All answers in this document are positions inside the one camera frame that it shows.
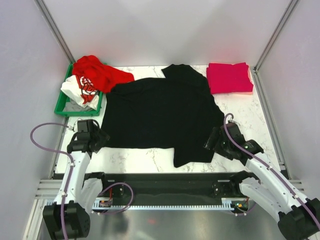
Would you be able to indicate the black t shirt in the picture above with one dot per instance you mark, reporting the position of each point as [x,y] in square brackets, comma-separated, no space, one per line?
[176,111]

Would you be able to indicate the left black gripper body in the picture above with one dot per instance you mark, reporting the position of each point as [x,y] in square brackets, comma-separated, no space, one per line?
[100,138]

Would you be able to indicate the blue grey cable duct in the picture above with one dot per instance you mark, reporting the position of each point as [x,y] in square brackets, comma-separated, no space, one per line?
[102,204]

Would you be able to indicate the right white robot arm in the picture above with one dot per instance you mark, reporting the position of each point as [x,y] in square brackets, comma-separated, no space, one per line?
[297,216]

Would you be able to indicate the aluminium frame post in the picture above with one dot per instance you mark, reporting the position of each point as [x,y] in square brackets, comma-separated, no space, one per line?
[55,29]
[276,33]

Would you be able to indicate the right aluminium frame post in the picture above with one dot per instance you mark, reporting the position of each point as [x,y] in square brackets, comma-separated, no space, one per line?
[276,33]

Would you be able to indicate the white red printed t shirt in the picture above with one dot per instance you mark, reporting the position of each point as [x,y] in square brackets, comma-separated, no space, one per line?
[81,90]

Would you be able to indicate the left aluminium frame post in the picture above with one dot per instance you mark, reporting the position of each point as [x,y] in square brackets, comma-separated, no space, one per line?
[55,29]

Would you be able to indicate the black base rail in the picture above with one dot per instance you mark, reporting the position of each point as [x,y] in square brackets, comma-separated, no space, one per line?
[171,188]

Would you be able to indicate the folded pink t shirt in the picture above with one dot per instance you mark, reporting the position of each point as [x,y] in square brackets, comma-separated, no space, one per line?
[226,78]

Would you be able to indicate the green plastic bin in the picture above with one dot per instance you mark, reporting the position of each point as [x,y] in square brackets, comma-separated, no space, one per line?
[68,108]

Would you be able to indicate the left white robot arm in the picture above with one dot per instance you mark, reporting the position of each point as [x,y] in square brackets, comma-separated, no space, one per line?
[68,217]

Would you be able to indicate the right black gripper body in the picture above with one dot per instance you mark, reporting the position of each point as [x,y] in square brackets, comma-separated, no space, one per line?
[223,146]

